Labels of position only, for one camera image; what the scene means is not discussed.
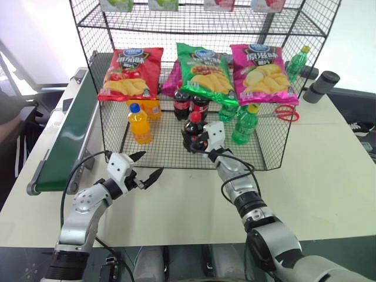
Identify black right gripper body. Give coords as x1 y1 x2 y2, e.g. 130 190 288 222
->
199 137 213 153

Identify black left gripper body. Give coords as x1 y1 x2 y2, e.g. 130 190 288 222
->
124 169 149 192

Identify cola bottle with red cap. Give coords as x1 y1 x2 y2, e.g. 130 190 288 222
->
180 110 207 154

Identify green conveyor belt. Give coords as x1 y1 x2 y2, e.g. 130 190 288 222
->
26 49 103 196

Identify orange soda bottle blue cap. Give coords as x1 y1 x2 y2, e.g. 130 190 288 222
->
126 99 163 120
127 102 152 145

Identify cola bottle with red label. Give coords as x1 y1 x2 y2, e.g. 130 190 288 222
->
172 81 192 122
190 95 211 122

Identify green soda bottle yellow cap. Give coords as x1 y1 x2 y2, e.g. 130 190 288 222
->
285 45 311 83
217 102 241 123
231 103 260 146

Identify green potato chips bag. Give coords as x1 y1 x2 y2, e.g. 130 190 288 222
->
175 42 240 107

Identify magenta potato chips bag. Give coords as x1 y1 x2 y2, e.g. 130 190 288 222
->
160 58 183 98
229 43 300 107

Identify red potato chips bag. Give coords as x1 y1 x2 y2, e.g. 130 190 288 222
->
97 46 165 103

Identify dark grey cylinder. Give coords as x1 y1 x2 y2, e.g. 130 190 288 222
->
303 70 341 104

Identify pink drink carton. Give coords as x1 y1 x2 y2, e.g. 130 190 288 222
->
203 0 236 12
250 0 286 14

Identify green drink carton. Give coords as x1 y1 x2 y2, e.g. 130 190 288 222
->
99 0 135 13
147 0 180 13

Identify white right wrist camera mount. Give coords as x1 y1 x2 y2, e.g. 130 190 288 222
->
202 120 227 153

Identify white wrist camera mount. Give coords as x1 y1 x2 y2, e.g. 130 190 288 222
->
106 152 135 195
202 120 227 153

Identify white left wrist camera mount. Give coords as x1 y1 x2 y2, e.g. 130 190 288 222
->
106 152 135 195

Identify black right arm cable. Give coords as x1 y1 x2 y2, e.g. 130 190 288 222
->
205 148 263 203

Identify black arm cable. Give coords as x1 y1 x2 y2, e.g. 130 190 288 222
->
60 150 113 233
205 148 263 203

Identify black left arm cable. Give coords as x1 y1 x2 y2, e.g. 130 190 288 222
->
60 150 113 233

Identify black cable under table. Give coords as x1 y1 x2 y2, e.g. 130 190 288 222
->
94 236 136 282

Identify red handled scissors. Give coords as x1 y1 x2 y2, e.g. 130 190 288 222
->
257 104 300 122

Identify black wire mesh rack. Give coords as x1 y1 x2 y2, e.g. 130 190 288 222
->
69 0 343 172

